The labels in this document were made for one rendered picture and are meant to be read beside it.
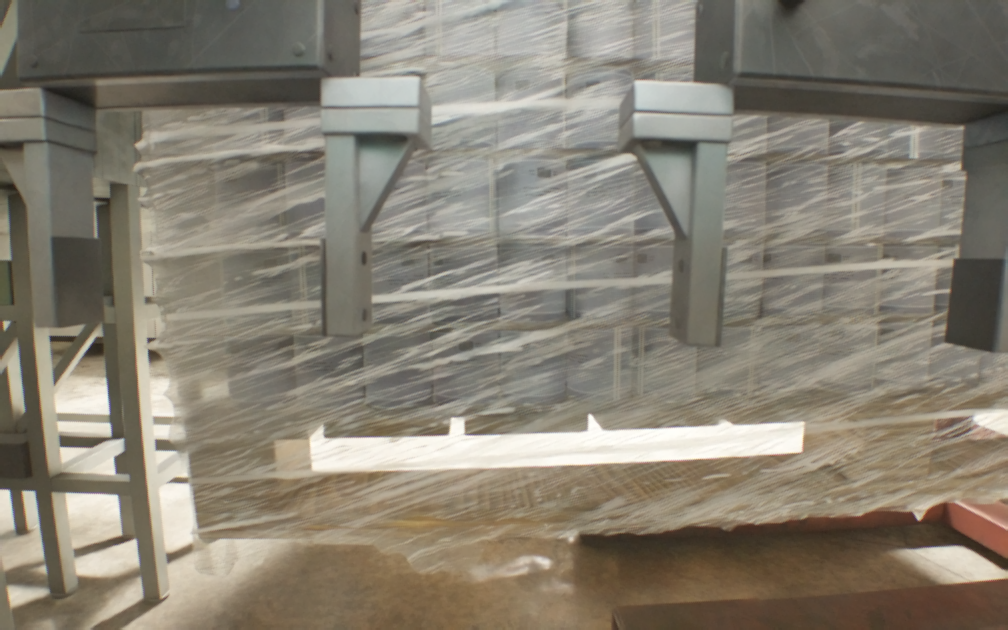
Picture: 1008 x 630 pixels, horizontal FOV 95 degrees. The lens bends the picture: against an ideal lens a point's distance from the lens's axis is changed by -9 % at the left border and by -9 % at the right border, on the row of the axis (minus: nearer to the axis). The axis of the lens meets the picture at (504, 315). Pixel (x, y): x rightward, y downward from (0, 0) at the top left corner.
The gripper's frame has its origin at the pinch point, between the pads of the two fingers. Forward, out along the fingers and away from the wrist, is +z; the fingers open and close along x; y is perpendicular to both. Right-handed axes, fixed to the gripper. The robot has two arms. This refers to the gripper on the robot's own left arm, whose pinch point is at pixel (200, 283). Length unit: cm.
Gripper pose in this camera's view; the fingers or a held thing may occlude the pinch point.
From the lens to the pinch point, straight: 25.3
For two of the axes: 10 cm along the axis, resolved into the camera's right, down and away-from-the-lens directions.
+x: -10.0, -0.2, 0.2
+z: -0.2, 9.9, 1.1
